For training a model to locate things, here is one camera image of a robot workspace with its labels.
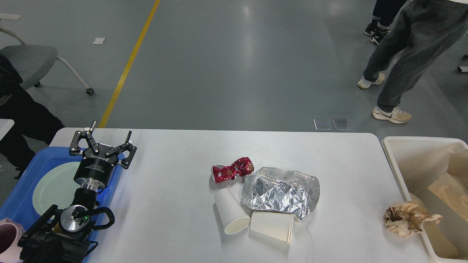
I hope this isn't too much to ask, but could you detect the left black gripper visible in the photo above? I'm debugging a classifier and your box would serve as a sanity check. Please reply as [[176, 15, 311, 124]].
[[69, 121, 137, 190]]

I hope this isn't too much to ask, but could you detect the light green plate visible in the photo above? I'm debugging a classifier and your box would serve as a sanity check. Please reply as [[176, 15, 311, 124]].
[[32, 162, 80, 215]]

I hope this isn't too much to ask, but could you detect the pink mug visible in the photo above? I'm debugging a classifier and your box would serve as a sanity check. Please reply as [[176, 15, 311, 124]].
[[0, 218, 25, 263]]

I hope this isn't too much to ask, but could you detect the white paper cup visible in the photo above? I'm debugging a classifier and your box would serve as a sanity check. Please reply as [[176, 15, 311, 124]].
[[214, 188, 250, 235]]

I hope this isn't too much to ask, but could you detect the aluminium foil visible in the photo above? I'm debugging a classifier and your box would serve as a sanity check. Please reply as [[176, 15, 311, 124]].
[[241, 167, 320, 222]]

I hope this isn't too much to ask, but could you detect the brown paper wad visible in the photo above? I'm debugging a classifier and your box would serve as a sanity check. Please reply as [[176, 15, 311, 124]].
[[383, 201, 443, 238]]

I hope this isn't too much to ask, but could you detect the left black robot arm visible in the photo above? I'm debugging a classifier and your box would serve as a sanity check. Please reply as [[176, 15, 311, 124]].
[[17, 121, 137, 263]]

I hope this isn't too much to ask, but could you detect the person in black clothes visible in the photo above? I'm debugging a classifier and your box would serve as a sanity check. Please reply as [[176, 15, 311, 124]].
[[0, 56, 65, 179]]

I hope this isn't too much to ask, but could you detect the white side table corner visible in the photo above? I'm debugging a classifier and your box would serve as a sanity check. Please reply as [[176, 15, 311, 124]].
[[0, 119, 14, 140]]

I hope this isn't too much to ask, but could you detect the blue plastic tray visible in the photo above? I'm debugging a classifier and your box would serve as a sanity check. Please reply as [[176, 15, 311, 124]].
[[1, 147, 123, 241]]

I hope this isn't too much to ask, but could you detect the grey office chair left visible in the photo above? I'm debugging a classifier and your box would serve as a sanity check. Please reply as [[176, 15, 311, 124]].
[[0, 27, 95, 95]]

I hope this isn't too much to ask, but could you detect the crushed red can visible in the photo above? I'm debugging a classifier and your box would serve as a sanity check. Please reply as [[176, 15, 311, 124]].
[[212, 157, 254, 183]]

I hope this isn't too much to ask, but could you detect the person in dark sneakers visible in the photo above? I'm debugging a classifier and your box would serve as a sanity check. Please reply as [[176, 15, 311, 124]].
[[364, 0, 406, 45]]

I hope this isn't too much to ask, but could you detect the beige plastic bin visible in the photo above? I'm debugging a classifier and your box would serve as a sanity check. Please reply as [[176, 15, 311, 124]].
[[382, 136, 468, 263]]

